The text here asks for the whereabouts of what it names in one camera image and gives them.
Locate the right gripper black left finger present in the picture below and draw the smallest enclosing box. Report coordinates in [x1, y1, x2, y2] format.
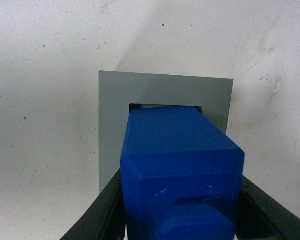
[62, 171, 126, 240]

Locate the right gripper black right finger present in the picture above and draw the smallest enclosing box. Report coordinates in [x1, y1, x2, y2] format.
[236, 177, 300, 240]

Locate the blue rectangular block part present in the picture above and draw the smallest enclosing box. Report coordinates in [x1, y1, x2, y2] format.
[120, 106, 245, 240]

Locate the gray square base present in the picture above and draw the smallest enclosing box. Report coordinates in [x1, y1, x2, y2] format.
[98, 71, 234, 191]

